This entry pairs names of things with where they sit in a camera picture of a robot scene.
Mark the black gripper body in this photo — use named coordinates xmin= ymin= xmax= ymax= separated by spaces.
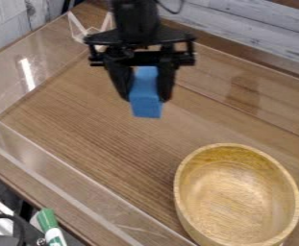
xmin=83 ymin=0 xmax=195 ymax=67

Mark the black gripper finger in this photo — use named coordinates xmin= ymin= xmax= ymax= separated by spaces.
xmin=106 ymin=60 xmax=135 ymax=101
xmin=157 ymin=62 xmax=177 ymax=102

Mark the blue rectangular block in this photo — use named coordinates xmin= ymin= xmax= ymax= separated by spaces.
xmin=129 ymin=66 xmax=163 ymax=118

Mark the brown wooden bowl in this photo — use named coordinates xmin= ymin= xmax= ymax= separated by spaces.
xmin=174 ymin=143 xmax=299 ymax=246

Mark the green white marker pen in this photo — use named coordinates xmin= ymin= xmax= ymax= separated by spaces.
xmin=36 ymin=208 xmax=68 ymax=246

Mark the black cable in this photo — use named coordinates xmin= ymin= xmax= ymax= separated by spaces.
xmin=155 ymin=0 xmax=187 ymax=15

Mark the clear acrylic corner bracket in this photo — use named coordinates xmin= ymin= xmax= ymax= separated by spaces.
xmin=67 ymin=12 xmax=114 ymax=43

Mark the clear acrylic tray wall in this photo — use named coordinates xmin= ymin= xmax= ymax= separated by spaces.
xmin=0 ymin=122 xmax=197 ymax=246

